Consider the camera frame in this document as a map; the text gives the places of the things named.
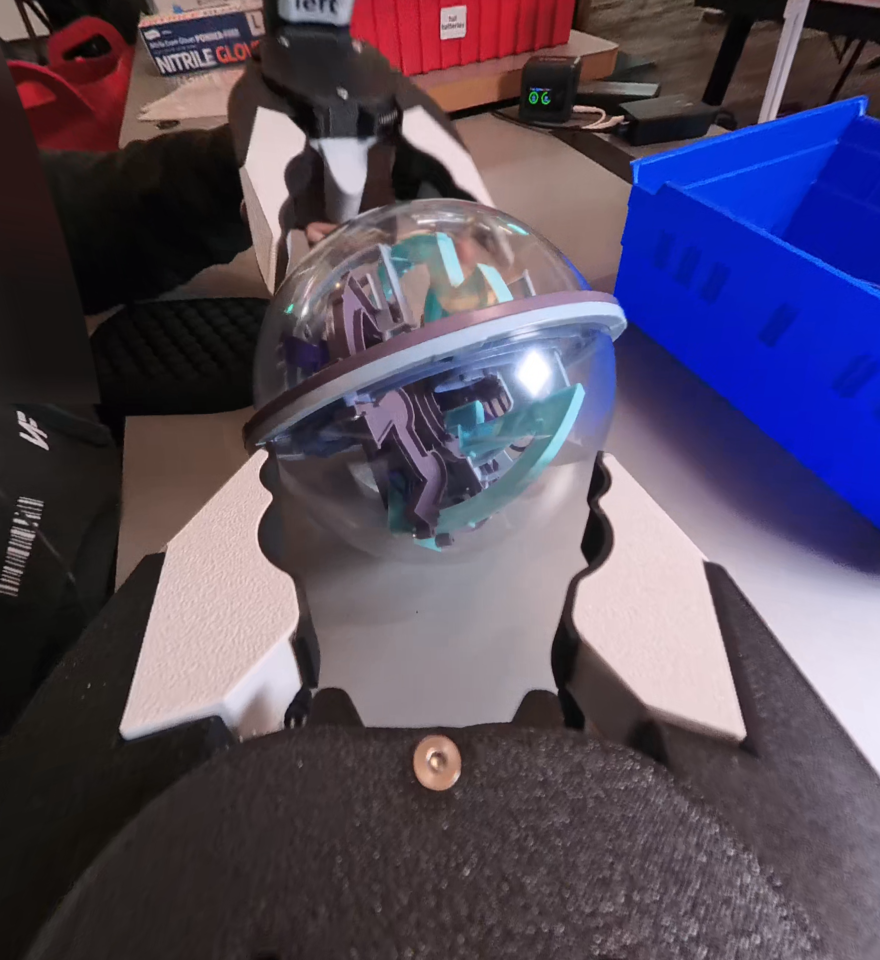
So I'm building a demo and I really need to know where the clear plastic maze ball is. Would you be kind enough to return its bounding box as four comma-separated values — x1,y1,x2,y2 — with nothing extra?
244,197,630,561

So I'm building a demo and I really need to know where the black mesh cushion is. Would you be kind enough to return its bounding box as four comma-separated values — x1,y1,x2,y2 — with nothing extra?
91,296,271,439

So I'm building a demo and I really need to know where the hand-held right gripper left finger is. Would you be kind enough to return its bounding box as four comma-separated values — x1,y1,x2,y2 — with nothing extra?
119,447,322,745

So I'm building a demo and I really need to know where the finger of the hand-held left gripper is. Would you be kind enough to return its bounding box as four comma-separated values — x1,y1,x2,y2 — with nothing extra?
389,105,495,211
239,105,315,297

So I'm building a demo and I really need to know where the black power adapter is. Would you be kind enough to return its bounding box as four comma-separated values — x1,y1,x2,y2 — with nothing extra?
617,92,721,147

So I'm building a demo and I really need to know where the small black digital timer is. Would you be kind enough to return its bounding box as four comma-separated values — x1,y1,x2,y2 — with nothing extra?
521,54,585,126

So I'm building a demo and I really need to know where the blue white glove box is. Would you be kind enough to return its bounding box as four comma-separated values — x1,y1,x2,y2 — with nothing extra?
136,6,271,78

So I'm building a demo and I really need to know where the blue plastic bin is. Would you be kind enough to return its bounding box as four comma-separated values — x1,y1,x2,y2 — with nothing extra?
614,96,880,561

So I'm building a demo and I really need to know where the red plastic bin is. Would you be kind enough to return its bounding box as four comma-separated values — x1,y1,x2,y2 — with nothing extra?
349,0,577,78

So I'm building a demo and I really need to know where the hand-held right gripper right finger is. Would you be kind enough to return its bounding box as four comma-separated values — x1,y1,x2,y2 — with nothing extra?
556,453,750,748

